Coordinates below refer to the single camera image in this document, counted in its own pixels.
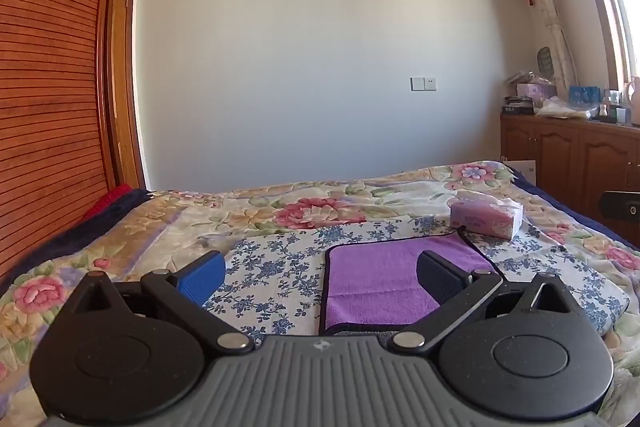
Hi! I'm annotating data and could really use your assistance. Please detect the dark blue blanket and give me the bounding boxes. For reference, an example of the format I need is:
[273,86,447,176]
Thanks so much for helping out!
[0,188,153,295]

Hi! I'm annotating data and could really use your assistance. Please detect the pink floral quilt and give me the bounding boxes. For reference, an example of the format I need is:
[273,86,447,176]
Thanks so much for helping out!
[0,161,640,427]

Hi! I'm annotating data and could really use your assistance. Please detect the pink tissue box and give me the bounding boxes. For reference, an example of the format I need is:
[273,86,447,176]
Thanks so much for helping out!
[516,82,557,102]

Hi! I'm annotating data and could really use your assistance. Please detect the stack of dark books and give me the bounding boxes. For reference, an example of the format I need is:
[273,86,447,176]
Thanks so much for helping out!
[503,95,536,116]

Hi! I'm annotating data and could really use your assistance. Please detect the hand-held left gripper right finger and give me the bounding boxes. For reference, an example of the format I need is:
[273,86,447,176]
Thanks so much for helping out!
[392,250,573,355]

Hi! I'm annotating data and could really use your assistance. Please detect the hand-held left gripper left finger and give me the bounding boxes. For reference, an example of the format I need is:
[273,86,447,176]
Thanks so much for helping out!
[65,251,254,355]

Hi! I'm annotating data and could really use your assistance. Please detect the grey hand fan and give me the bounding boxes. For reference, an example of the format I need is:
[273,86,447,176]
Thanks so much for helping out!
[536,47,555,80]

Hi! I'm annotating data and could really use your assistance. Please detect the beige patterned curtain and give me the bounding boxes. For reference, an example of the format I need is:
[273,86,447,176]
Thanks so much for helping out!
[500,0,581,94]

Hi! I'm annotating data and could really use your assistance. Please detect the blue box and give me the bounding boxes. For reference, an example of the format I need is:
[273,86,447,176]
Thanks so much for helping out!
[568,85,601,106]

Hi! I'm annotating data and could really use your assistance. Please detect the blue floral white cloth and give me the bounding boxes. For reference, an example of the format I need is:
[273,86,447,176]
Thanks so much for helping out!
[202,214,633,348]

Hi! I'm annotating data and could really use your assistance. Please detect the pink tissue pack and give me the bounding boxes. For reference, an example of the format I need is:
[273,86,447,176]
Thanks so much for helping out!
[449,197,524,241]

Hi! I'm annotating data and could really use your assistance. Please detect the red cloth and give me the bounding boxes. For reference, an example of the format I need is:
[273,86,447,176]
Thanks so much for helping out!
[82,184,136,222]

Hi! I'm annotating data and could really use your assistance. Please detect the purple towel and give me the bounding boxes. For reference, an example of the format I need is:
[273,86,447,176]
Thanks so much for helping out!
[322,232,505,334]

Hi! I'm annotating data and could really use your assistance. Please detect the wooden cabinet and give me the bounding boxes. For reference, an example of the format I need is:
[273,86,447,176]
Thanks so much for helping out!
[500,113,640,248]

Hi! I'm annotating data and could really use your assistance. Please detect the pink jug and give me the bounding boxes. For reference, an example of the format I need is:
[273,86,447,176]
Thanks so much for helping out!
[626,77,640,126]

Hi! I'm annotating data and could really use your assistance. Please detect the dark blue bed sheet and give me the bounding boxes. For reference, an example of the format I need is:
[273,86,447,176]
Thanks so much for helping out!
[512,166,640,253]

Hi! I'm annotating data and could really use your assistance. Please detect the wooden wardrobe door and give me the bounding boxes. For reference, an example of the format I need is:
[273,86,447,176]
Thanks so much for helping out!
[0,0,146,280]

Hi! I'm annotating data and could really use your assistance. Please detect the clear plastic bag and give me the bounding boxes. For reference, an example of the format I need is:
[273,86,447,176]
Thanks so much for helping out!
[534,96,600,120]

